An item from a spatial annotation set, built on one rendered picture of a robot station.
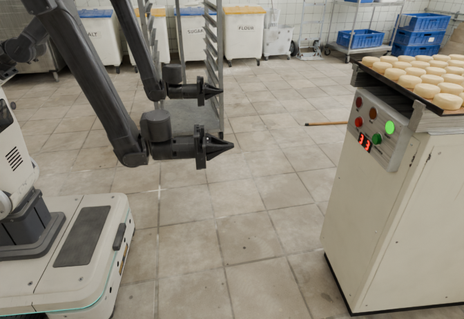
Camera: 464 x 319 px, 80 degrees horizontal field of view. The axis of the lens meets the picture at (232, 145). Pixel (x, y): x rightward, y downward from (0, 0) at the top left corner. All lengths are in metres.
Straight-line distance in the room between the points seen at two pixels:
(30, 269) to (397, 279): 1.26
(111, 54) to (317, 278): 3.47
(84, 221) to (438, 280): 1.35
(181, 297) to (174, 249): 0.24
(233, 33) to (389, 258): 3.41
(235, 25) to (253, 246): 3.07
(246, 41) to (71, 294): 3.50
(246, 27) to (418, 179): 3.41
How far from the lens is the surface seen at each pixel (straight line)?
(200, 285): 1.34
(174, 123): 2.20
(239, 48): 4.02
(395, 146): 0.79
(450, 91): 0.80
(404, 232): 0.95
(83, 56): 0.62
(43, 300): 1.20
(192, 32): 3.87
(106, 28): 3.94
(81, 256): 1.22
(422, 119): 0.73
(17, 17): 3.91
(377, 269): 1.06
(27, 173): 1.19
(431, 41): 5.46
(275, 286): 1.34
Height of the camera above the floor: 1.14
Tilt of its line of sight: 32 degrees down
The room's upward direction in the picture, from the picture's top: straight up
